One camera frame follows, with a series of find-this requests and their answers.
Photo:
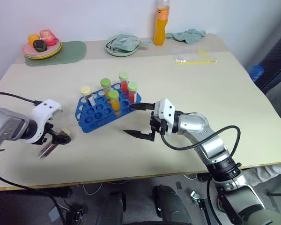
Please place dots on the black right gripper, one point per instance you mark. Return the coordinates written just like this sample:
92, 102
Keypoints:
158, 125

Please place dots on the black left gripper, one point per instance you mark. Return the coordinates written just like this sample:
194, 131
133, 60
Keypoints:
48, 132

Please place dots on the cream-capped dark liquid test tube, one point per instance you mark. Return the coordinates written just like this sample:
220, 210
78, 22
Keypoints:
46, 151

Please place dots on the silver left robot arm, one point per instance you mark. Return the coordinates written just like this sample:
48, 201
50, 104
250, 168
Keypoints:
4, 124

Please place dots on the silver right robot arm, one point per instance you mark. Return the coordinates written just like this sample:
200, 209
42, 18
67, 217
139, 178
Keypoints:
215, 150

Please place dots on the green-capped red liquid test tube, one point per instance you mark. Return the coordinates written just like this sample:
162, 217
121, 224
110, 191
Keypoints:
133, 92
124, 82

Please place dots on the green-capped orange liquid test tube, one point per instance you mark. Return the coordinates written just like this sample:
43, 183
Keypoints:
114, 100
105, 85

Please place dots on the blue test tube rack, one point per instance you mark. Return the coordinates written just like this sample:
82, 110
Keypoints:
93, 117

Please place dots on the yellow-capped dark liquid test tube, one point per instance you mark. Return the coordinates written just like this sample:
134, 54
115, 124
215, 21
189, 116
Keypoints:
86, 92

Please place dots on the pale green plate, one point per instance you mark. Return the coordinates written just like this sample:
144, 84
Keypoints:
121, 52

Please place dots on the green fabric pouch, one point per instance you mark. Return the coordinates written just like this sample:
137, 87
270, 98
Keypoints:
126, 43

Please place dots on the yellow plastic strip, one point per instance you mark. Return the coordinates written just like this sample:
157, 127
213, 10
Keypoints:
196, 62

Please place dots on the yellow plate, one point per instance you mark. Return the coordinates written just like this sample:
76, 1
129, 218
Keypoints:
49, 56

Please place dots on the clear plastic bag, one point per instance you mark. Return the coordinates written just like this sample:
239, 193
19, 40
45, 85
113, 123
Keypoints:
192, 56

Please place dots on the green placemat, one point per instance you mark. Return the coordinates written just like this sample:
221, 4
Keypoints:
72, 52

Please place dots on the light green plate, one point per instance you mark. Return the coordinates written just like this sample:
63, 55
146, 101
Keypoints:
53, 52

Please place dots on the dark rounded shape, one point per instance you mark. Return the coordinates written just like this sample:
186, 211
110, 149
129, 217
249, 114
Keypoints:
171, 206
113, 208

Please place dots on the pink plate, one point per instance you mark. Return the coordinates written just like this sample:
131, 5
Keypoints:
28, 49

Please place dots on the dark purple toy fruit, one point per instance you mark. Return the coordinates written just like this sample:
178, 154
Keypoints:
39, 45

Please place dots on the small metal clamp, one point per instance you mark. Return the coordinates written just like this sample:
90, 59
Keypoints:
195, 196

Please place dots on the orange soda bottle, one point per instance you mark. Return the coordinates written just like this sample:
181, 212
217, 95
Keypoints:
160, 28

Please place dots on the crumpled green cloth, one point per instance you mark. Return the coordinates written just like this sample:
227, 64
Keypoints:
189, 35

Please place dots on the pink toy fruit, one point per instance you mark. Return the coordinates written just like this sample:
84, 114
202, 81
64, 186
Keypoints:
48, 37

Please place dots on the orange toy fruit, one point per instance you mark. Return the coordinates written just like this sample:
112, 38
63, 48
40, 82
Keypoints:
33, 38

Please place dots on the white crumpled cloth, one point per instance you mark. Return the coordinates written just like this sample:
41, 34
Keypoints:
271, 173

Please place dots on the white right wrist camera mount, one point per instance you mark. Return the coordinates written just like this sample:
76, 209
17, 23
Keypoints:
165, 110

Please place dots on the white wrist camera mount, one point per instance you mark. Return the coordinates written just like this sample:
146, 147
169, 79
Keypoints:
44, 108
165, 110

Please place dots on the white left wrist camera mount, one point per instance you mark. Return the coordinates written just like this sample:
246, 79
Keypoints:
44, 108

